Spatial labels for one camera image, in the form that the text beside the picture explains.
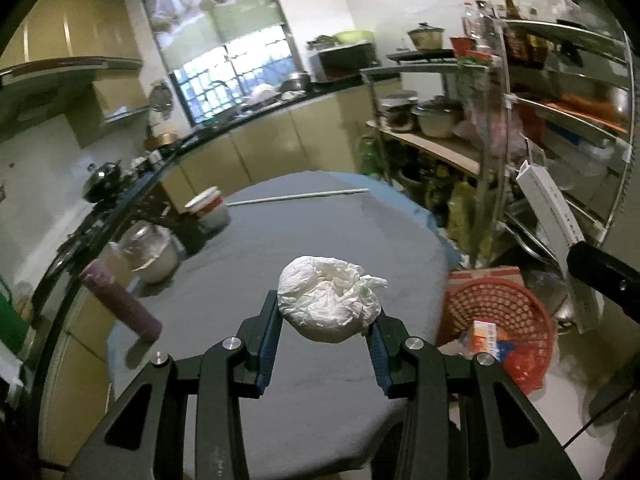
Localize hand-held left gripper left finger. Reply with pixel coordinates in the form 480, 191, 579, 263
62, 290, 284, 480

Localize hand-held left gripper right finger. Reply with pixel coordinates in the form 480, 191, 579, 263
366, 311, 581, 480

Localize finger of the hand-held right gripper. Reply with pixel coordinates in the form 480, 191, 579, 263
566, 241, 640, 323

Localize white tissue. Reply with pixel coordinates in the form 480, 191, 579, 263
277, 255, 389, 344

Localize red plastic basket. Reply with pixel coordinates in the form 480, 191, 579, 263
439, 276, 556, 397

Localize red and white carton box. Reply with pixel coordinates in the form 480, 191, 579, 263
469, 320, 502, 361

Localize long white box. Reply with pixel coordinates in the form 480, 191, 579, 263
515, 160, 607, 334

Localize red cardboard box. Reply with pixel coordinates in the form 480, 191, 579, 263
446, 265, 522, 292

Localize black chopstick holder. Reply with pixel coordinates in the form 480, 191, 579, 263
175, 230, 202, 257

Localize steel pot with plastic wrap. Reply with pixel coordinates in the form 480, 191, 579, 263
119, 221, 181, 284

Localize purple thermos bottle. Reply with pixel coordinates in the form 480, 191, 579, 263
81, 262, 164, 344

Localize stacked red and white bowls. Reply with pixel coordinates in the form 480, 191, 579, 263
184, 186, 232, 232

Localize thin white rod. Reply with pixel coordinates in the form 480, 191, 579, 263
226, 188, 370, 207

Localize yellow bag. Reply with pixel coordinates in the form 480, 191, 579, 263
446, 181, 477, 242

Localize metal shelf rack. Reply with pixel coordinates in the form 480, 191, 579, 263
360, 12, 632, 271

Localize yellow base cabinets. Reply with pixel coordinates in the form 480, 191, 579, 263
35, 85, 383, 468

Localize dark kitchen countertop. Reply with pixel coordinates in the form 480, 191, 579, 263
30, 77, 373, 311

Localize large steel pot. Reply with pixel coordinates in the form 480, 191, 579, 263
410, 101, 464, 139

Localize dark cooking pot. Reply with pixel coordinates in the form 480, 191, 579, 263
378, 91, 419, 132

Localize dark sauce bottle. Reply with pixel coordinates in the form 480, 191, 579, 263
500, 0, 532, 63

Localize clear plastic bottle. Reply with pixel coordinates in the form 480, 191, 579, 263
461, 2, 495, 58

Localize microwave oven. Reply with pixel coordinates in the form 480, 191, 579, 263
309, 41, 377, 84

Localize lidded pot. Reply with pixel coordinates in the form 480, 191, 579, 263
406, 22, 447, 52

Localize kitchen window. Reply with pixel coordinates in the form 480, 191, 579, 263
139, 0, 296, 128

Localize green basin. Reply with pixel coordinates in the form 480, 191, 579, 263
331, 30, 376, 46

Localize range hood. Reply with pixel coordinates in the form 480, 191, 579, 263
0, 56, 146, 88

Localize yellow wall cabinets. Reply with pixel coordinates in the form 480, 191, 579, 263
0, 0, 146, 133

